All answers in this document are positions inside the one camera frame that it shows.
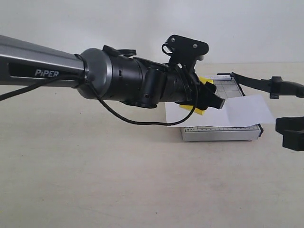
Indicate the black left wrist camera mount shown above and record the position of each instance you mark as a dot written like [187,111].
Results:
[184,51]

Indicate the yellow foam cube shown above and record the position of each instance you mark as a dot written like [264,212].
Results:
[197,110]

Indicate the grey paper cutter base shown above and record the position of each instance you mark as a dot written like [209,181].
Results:
[227,87]

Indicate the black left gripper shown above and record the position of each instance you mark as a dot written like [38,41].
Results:
[180,88]

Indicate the white paper sheet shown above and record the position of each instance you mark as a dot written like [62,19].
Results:
[237,112]

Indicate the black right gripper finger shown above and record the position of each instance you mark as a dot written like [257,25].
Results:
[293,142]
[295,124]

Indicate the black cutter blade arm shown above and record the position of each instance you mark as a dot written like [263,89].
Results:
[275,86]

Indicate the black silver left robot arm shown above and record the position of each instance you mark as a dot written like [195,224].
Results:
[114,74]

